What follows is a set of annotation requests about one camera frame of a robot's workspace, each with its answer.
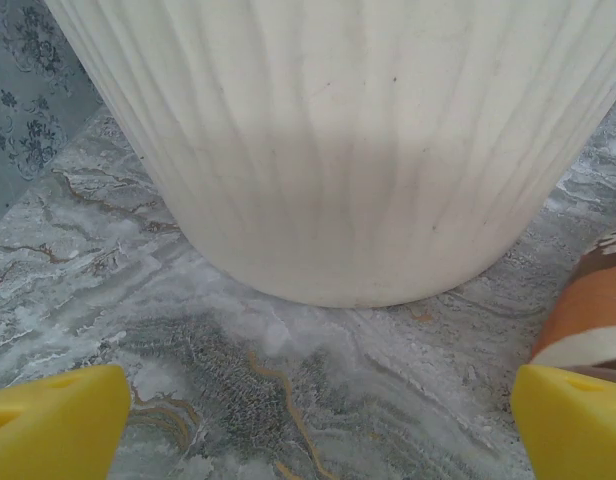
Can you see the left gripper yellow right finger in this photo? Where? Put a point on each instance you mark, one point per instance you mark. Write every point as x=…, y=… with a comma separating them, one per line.
x=573, y=435

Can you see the white ribbed plastic bin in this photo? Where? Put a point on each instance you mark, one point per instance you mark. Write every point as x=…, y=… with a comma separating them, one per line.
x=338, y=150

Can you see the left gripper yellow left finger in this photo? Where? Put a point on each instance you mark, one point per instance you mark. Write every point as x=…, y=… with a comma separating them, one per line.
x=53, y=430

